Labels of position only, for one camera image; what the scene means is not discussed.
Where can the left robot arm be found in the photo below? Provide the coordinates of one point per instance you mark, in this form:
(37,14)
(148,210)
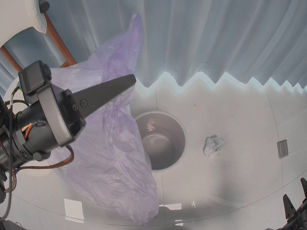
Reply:
(2,111)

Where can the white trash bin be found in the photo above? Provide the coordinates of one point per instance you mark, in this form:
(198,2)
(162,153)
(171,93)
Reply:
(172,138)

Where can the crumpled white paper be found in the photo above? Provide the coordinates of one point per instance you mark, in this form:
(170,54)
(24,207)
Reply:
(213,146)

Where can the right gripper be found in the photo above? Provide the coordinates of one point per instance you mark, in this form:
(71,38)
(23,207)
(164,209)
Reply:
(301,220)

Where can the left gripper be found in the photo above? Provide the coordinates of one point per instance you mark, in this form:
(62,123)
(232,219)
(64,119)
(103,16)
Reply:
(55,118)

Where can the purple plastic bag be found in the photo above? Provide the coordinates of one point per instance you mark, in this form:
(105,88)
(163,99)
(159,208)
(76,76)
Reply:
(115,166)

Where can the white curtain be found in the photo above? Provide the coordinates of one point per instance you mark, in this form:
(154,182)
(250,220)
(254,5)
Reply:
(191,32)

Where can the white padded wooden chair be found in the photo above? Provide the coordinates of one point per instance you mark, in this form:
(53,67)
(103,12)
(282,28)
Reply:
(16,8)

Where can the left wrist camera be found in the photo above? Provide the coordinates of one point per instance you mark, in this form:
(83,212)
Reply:
(33,78)

